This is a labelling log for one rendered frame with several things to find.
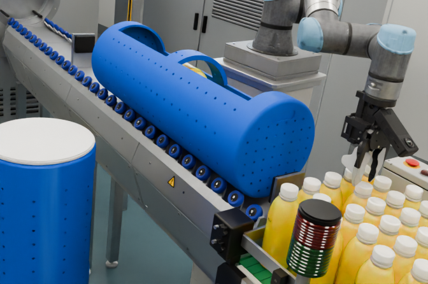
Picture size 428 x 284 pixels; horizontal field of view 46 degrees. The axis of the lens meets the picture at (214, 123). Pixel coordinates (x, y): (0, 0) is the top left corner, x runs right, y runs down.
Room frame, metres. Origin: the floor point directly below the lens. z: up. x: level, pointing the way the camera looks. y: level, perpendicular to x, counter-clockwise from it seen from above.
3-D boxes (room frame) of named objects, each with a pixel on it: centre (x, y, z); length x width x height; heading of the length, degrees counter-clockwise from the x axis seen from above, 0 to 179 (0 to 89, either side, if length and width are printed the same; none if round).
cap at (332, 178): (1.08, -0.30, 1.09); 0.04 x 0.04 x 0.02
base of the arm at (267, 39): (1.83, -0.17, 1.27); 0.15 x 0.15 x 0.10
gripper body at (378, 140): (1.08, -0.35, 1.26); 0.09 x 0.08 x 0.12; 39
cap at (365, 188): (1.06, -0.37, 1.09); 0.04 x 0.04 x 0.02
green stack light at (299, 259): (0.64, -0.17, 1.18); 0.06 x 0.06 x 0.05
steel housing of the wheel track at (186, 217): (1.98, 0.45, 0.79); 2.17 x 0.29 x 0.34; 39
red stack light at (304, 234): (0.64, -0.17, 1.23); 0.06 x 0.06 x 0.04
